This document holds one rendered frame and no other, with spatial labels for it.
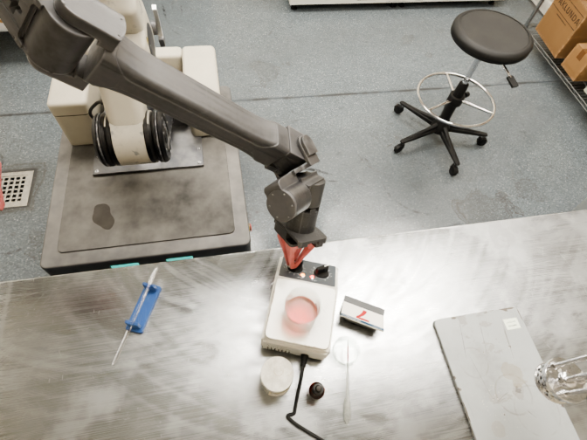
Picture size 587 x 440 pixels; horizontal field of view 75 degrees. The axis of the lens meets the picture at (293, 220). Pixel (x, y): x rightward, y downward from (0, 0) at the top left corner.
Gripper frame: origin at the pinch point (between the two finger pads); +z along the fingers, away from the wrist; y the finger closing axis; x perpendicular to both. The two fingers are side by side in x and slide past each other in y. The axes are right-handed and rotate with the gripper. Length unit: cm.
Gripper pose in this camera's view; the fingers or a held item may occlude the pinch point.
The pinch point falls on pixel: (292, 264)
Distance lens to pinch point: 79.6
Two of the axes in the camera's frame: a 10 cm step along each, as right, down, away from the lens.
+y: 5.1, 5.0, -7.0
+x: 8.4, -1.2, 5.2
